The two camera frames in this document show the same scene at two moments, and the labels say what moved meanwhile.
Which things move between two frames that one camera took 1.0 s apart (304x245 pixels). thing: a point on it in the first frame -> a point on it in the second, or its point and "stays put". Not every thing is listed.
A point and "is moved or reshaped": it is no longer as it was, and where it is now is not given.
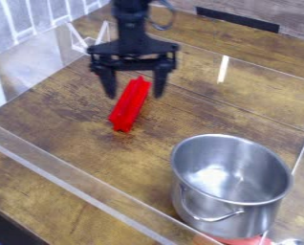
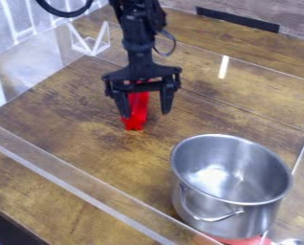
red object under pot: [255, 240] stays put
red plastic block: [128, 104] is moved or reshaped
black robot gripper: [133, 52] -> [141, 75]
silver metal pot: [228, 183] stays put
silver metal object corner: [291, 241] stays put
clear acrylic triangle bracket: [80, 43] stays put
